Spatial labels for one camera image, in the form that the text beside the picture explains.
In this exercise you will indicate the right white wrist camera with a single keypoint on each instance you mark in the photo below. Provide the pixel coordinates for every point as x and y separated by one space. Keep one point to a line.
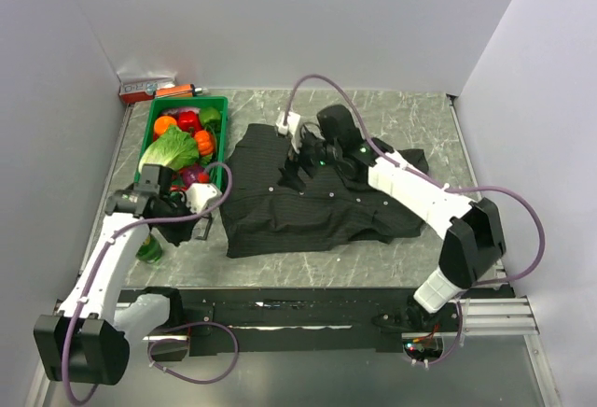
289 125

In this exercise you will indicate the small orange pumpkin toy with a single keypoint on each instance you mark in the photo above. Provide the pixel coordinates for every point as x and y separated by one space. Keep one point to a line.
205 142

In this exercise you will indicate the green glass bottle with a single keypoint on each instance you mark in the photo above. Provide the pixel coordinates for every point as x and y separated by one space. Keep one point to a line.
150 250

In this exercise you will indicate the purple onion toy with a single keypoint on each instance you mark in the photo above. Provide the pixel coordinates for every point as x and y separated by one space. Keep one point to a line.
194 174

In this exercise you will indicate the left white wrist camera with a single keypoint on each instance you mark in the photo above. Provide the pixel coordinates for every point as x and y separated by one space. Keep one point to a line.
200 196

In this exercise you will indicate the orange fruit toy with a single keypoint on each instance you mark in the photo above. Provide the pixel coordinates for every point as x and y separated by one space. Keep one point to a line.
162 124

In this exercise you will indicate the green bell pepper toy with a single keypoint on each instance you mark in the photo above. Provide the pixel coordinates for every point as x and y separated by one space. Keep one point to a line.
211 118

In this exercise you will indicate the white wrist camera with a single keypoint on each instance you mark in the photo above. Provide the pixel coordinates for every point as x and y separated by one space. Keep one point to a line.
289 125
200 196

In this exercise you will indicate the red bell pepper toy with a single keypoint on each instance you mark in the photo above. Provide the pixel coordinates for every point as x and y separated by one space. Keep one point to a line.
189 122

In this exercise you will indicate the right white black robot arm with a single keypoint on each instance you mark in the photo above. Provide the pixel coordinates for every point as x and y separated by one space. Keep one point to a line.
471 231

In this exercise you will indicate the aluminium rail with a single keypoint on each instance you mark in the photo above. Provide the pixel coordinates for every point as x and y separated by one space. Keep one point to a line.
471 316

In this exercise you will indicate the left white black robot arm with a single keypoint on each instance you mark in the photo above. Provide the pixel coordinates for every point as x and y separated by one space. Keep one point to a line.
87 341

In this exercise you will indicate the orange glue tube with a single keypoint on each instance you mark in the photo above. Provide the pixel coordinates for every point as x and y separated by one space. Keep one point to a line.
189 90

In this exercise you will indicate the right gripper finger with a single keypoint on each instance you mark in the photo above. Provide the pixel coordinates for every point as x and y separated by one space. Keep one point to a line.
284 171
298 179

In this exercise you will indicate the black pinstriped shirt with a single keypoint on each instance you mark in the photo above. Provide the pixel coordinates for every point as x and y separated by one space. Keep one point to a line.
262 217

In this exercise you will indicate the black square frame stand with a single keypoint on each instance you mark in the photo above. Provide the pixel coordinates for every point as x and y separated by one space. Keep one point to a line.
202 228

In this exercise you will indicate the green plastic basket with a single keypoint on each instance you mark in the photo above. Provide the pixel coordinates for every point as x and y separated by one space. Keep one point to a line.
172 107

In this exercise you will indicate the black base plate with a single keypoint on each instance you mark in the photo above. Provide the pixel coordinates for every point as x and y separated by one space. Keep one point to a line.
205 340

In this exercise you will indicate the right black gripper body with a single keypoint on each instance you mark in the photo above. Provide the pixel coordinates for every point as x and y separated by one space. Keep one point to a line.
314 154

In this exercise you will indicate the napa cabbage toy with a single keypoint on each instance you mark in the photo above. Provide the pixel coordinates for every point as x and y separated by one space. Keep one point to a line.
174 149

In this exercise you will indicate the red white cardboard box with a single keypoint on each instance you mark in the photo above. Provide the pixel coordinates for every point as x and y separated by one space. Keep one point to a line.
143 90

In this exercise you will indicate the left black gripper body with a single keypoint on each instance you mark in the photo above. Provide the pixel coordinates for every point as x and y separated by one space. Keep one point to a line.
173 231

